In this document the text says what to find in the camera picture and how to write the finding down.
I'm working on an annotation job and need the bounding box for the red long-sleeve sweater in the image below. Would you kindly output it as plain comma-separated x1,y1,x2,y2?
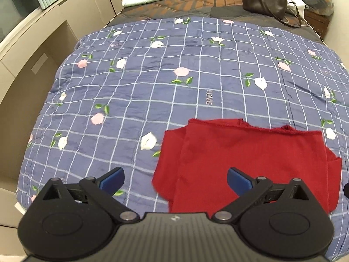
152,119,342,215

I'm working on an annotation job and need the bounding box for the blue plaid floral quilt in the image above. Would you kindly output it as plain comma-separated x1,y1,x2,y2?
17,17,348,261

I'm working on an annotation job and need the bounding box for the beige built-in wardrobe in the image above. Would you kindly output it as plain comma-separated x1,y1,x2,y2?
1,0,122,261

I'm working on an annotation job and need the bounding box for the dark wooden nightstand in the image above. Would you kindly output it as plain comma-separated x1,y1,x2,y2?
304,9,330,39

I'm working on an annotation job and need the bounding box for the brown grey patterned bedspread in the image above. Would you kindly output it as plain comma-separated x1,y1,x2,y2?
107,0,323,43

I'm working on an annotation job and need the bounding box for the dark brown leather handbag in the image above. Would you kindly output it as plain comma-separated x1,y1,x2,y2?
243,0,302,28

